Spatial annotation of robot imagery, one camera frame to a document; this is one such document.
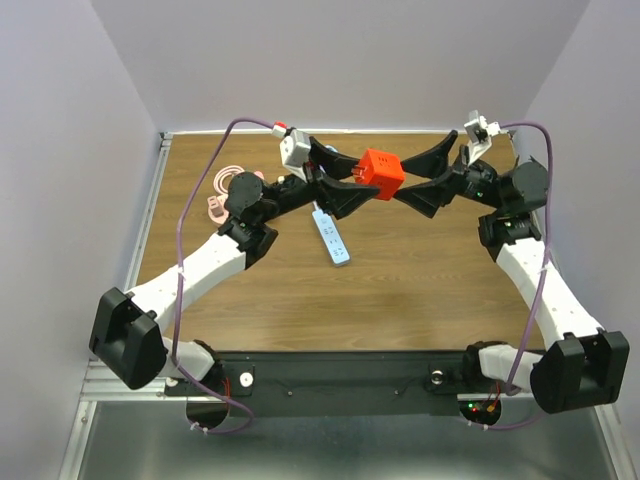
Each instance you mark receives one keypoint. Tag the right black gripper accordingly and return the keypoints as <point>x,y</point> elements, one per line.
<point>426,198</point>

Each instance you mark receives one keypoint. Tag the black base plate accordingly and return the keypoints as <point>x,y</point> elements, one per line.
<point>346,383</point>

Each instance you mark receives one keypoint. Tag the blue power strip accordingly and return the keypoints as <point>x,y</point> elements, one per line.
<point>331,238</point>

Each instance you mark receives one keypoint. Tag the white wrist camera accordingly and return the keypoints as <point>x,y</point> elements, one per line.
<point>480,133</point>
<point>294,146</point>

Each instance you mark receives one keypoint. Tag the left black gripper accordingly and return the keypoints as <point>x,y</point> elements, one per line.
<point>337,199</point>

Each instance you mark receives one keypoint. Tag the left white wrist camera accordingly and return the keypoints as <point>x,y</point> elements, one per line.
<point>294,146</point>

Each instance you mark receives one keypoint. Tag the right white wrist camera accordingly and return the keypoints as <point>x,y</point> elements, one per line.
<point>480,133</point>

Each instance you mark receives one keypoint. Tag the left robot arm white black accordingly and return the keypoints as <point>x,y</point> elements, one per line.
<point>128,333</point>

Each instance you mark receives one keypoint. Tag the aluminium rail frame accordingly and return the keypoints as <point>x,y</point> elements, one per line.
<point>413,283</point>

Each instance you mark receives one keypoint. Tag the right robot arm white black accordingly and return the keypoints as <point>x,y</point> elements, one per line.
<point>566,359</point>

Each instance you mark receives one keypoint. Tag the red cube socket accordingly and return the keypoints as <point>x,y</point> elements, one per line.
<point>382,170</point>

